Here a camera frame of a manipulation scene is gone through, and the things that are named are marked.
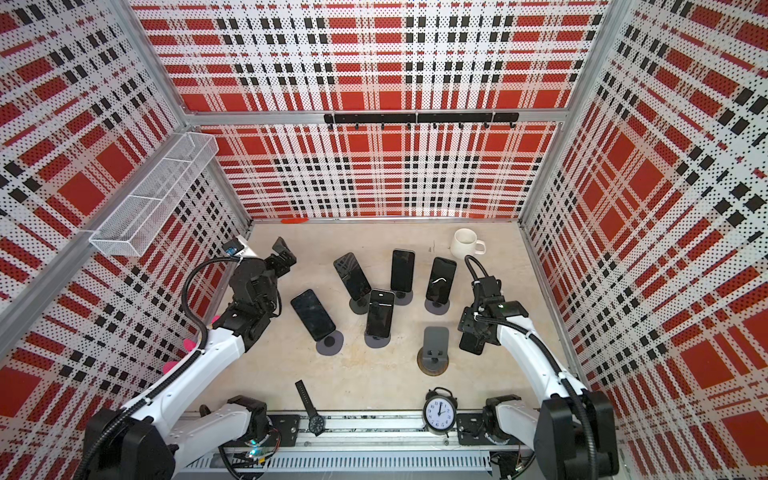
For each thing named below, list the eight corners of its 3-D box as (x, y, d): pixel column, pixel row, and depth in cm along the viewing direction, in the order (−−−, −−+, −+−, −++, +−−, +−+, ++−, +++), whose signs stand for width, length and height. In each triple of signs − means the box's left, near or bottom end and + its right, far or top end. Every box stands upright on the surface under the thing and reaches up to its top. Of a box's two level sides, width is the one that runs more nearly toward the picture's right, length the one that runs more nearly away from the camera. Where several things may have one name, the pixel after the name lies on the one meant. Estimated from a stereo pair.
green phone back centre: (392, 298, 101) (390, 263, 86) (395, 284, 105) (393, 248, 90) (411, 301, 100) (412, 266, 85) (413, 287, 104) (415, 251, 89)
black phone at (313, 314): (321, 349, 89) (308, 327, 77) (304, 324, 94) (290, 300, 82) (338, 336, 91) (329, 313, 80) (321, 313, 97) (310, 288, 85)
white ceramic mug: (455, 261, 110) (458, 248, 104) (446, 245, 115) (449, 231, 109) (481, 255, 112) (485, 241, 106) (471, 239, 117) (475, 225, 111)
